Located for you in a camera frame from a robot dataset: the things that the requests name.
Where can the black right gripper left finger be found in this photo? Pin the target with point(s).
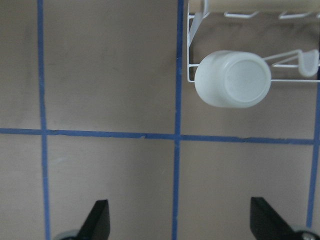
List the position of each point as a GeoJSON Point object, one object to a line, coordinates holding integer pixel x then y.
{"type": "Point", "coordinates": [97, 225]}

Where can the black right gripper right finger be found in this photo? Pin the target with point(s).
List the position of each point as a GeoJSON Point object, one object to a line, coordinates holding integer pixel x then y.
{"type": "Point", "coordinates": [266, 224]}

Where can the cream white plastic cup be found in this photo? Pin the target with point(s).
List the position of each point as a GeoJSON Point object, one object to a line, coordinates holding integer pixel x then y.
{"type": "Point", "coordinates": [232, 79]}

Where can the white wire dish rack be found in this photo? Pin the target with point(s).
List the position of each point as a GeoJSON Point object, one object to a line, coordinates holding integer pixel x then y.
{"type": "Point", "coordinates": [283, 32]}

